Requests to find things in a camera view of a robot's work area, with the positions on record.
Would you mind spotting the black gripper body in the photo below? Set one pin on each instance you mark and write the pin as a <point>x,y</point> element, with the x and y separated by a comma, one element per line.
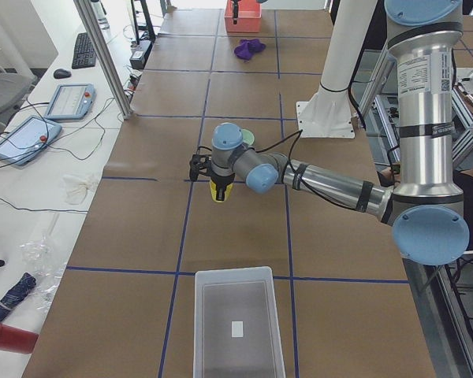
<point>221,181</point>

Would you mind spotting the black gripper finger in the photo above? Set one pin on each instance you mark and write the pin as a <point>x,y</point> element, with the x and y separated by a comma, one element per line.
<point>219,195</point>

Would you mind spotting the yellow plastic cup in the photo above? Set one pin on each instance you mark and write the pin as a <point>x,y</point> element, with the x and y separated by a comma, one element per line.
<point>226,190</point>

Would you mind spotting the light green bowl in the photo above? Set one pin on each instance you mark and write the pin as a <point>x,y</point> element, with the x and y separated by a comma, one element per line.
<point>248,137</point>

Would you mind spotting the purple cloth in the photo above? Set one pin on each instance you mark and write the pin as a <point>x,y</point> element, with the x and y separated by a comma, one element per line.
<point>247,48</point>

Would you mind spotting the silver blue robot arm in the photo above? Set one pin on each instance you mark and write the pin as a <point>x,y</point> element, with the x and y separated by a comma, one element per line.
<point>425,209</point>

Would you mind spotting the black device box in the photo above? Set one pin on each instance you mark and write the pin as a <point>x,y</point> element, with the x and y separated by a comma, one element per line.
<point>140,54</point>

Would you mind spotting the clear plastic bin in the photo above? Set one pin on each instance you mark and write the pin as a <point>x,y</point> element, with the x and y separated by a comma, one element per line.
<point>236,329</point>

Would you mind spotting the white crumpled cloth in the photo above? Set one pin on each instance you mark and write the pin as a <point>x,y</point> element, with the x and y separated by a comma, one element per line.
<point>77,187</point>

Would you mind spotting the far teach pendant tablet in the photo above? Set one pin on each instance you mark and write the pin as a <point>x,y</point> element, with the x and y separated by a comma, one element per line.
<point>70,102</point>

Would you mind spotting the teach pendant tablet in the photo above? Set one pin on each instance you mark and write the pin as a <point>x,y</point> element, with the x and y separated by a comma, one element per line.
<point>70,102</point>
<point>27,140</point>

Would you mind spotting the red plastic bin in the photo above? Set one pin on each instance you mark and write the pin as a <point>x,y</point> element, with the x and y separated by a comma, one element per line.
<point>247,25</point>

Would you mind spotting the black keyboard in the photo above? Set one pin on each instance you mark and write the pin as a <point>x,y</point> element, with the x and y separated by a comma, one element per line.
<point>84,55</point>

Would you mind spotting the crumpled clear plastic wrap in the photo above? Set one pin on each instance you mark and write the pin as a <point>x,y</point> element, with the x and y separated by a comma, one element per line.
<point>45,262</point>

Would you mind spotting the black computer mouse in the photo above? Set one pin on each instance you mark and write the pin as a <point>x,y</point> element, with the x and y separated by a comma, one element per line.
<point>61,74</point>

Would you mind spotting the near teach pendant tablet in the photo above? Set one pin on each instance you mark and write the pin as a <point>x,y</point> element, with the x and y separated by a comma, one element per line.
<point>27,140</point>

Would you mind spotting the folded dark blue umbrella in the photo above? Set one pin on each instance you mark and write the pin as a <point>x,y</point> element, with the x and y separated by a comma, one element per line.
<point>16,295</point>

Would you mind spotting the grey office chair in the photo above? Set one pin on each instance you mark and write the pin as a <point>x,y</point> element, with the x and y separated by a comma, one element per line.
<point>12,89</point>

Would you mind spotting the red cylinder bottle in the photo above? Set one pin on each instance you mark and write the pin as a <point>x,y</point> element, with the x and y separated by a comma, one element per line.
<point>17,340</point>

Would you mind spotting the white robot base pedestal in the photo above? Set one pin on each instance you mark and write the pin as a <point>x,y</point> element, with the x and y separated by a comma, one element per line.
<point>327,115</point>

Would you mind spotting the aluminium frame post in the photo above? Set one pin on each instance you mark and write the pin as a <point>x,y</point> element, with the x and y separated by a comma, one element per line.
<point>95,34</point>

